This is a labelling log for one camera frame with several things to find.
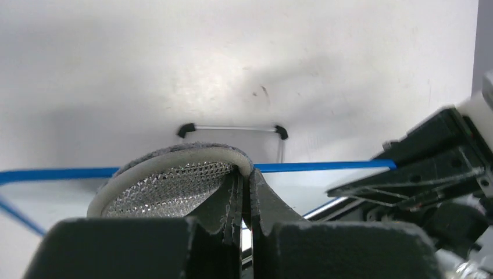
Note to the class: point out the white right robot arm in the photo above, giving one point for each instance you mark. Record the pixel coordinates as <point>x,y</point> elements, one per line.
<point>462,265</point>

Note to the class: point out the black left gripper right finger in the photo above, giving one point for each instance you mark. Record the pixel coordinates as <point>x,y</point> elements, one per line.
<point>285,245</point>

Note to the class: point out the blue framed whiteboard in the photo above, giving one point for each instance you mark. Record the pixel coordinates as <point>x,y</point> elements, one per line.
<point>42,146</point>

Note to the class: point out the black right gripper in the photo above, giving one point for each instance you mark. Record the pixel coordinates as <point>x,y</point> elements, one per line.
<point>442,182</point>

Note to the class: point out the grey mesh eraser sponge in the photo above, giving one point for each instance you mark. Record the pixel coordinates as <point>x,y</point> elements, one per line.
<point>168,182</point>

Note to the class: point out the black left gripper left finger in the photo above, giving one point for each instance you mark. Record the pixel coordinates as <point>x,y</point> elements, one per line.
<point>205,244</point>

